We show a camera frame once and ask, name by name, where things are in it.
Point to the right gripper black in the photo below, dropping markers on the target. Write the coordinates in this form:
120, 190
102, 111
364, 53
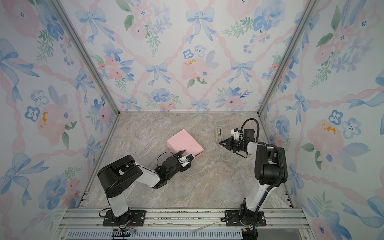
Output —
229, 146

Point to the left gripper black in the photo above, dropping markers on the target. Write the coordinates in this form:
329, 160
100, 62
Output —
178, 155

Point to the purple pink wrapping paper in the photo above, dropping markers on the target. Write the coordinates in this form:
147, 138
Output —
184, 142

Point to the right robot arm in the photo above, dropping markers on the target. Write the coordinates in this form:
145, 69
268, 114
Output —
270, 171

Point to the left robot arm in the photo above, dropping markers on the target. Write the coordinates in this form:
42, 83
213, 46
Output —
116, 177

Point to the grey tape dispenser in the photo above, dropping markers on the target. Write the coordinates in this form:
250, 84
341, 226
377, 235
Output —
218, 134

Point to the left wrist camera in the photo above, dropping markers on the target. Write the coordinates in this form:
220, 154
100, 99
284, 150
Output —
184, 161

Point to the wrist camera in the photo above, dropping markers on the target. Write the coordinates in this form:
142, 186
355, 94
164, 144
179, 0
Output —
184, 161
246, 135

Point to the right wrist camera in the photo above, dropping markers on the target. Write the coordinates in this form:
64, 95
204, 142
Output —
246, 135

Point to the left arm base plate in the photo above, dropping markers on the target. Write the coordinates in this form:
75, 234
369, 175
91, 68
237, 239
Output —
132, 218

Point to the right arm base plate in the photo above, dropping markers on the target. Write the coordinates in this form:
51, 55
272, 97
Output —
234, 218

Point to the aluminium frame rail front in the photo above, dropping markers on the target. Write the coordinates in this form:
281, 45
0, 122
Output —
193, 218

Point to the vented cable duct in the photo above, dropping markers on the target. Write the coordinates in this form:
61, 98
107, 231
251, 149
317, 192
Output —
155, 234

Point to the right aluminium corner post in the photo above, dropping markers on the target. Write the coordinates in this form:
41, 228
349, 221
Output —
291, 47

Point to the aluminium corner post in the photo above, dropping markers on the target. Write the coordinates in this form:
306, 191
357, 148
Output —
64, 19
291, 47

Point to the left aluminium corner post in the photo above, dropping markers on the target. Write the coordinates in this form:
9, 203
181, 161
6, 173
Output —
64, 19

